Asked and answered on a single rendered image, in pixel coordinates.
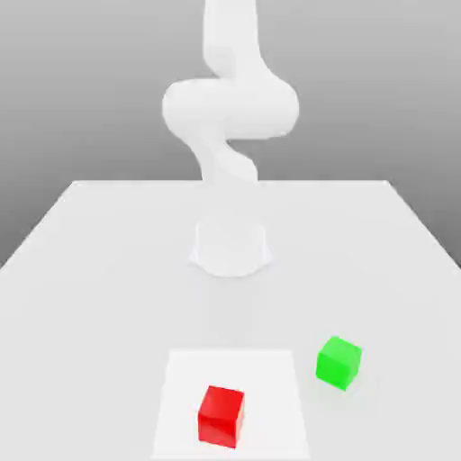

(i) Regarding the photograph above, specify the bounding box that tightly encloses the small red cube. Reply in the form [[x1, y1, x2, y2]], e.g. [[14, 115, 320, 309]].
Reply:
[[196, 384, 246, 450]]

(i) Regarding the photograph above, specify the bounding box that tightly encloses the small green cube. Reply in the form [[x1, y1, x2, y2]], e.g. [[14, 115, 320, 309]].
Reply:
[[315, 335, 363, 393]]

